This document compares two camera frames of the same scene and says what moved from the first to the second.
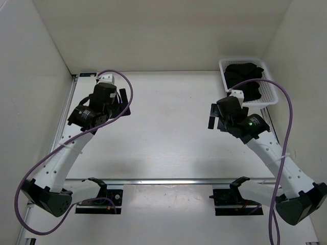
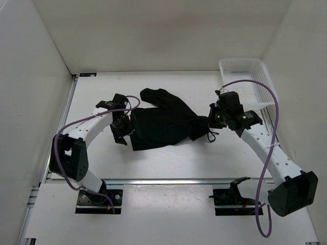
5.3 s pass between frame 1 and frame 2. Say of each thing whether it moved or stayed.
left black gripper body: moved
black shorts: moved
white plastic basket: stayed
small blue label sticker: stayed
